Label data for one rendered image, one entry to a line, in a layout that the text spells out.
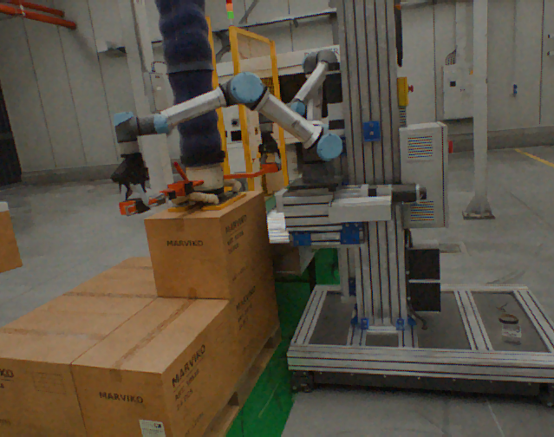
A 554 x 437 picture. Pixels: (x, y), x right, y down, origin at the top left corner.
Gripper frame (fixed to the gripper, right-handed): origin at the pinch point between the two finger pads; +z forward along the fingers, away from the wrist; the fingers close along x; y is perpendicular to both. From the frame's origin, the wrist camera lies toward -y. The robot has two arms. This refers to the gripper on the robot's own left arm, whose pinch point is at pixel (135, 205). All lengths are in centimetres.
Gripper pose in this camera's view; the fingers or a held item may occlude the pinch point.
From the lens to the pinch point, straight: 181.6
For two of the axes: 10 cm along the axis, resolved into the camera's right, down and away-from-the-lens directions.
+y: 3.2, -2.5, 9.2
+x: -9.4, 0.2, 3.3
